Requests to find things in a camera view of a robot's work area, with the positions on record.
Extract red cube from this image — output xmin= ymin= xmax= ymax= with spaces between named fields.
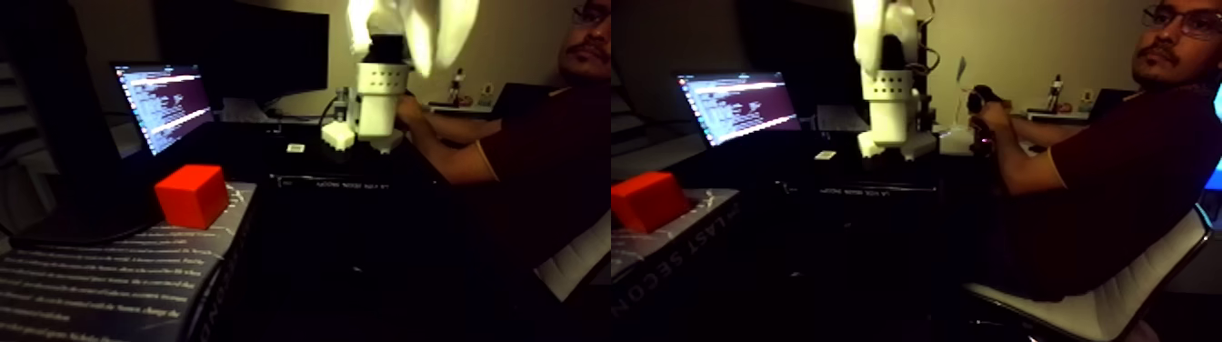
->
xmin=154 ymin=164 xmax=232 ymax=232

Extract person's left hand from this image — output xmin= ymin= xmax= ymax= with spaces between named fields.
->
xmin=967 ymin=87 xmax=1013 ymax=133

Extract wide black monitor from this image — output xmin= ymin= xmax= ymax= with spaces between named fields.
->
xmin=155 ymin=0 xmax=331 ymax=105

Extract black box with white print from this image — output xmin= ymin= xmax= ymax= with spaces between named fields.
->
xmin=270 ymin=172 xmax=397 ymax=189

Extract open laptop with lit screen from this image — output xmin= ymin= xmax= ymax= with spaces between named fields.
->
xmin=112 ymin=62 xmax=216 ymax=157

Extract large black monitor with stand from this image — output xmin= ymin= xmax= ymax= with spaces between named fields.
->
xmin=0 ymin=0 xmax=183 ymax=247

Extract black book with white text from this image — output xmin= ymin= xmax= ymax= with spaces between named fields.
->
xmin=0 ymin=181 xmax=259 ymax=342

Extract person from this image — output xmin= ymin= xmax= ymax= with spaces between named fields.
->
xmin=967 ymin=0 xmax=1222 ymax=303

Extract white office chair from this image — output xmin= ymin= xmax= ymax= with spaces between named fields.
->
xmin=964 ymin=205 xmax=1216 ymax=342

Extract dark-framed eyeglasses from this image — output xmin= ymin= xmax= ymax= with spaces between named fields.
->
xmin=1142 ymin=5 xmax=1222 ymax=39

